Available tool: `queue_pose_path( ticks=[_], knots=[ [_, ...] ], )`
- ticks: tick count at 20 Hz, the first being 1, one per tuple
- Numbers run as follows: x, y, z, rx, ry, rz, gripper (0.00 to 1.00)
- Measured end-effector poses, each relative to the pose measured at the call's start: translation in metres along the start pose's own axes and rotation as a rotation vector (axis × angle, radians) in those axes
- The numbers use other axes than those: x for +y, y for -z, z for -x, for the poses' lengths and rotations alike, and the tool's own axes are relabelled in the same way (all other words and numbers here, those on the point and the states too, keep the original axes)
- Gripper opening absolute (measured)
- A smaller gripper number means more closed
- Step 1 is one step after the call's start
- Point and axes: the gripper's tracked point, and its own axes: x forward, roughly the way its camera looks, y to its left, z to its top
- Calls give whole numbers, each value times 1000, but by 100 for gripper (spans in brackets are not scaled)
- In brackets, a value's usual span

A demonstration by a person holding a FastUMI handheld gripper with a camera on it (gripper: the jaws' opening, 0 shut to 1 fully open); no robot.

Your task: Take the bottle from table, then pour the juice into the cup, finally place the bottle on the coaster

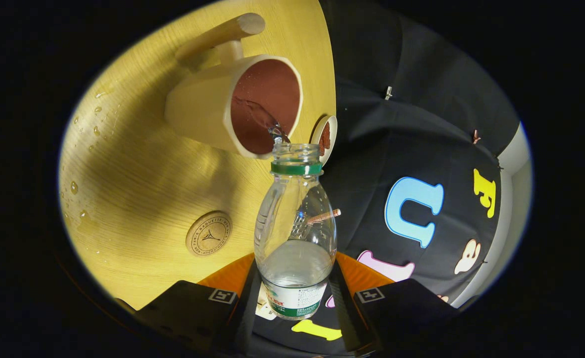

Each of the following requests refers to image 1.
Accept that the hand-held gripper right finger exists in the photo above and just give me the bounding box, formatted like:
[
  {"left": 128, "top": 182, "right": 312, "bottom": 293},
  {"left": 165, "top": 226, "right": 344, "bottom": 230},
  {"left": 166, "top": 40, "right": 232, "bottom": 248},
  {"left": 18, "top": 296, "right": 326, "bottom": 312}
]
[{"left": 330, "top": 253, "right": 460, "bottom": 356}]

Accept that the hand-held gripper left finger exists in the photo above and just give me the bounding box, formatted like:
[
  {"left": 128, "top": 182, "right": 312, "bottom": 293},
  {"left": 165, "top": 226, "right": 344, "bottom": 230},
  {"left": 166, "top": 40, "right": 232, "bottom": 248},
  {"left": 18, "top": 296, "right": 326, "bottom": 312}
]
[{"left": 136, "top": 253, "right": 263, "bottom": 358}]

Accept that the clear plastic juice bottle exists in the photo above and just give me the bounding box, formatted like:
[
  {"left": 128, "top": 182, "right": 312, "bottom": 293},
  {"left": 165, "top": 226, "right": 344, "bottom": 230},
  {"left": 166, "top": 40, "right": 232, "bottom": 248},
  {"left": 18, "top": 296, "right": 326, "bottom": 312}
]
[{"left": 254, "top": 143, "right": 338, "bottom": 320}]

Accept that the round cork coaster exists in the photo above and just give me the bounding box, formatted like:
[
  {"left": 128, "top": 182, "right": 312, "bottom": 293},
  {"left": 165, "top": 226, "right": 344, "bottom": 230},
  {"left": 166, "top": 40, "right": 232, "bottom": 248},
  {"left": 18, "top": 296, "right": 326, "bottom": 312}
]
[{"left": 186, "top": 211, "right": 233, "bottom": 257}]

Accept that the cream cup with wooden handle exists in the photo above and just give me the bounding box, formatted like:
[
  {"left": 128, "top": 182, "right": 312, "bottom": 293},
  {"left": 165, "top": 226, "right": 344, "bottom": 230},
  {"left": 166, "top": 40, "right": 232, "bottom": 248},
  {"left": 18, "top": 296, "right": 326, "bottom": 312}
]
[{"left": 165, "top": 12, "right": 304, "bottom": 160}]

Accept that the pink checked straw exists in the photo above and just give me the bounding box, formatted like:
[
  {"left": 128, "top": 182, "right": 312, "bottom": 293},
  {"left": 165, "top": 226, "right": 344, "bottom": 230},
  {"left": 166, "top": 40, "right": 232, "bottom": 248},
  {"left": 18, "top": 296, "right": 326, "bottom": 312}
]
[{"left": 306, "top": 209, "right": 342, "bottom": 224}]

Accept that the wooden table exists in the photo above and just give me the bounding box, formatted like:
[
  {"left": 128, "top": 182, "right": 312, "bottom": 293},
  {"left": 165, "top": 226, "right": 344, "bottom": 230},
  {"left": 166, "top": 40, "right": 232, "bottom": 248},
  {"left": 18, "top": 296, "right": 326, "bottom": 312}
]
[{"left": 58, "top": 0, "right": 337, "bottom": 311}]

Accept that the white round plate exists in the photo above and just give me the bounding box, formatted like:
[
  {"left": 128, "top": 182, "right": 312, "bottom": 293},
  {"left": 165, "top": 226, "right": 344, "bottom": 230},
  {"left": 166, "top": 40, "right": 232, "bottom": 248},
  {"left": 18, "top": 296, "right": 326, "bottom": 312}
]
[{"left": 311, "top": 115, "right": 338, "bottom": 167}]

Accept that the black backdrop cloth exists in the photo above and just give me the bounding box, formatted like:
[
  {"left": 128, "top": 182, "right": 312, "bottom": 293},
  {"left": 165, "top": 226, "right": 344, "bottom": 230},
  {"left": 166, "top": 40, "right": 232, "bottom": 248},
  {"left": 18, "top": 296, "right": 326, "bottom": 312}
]
[{"left": 253, "top": 0, "right": 522, "bottom": 356}]

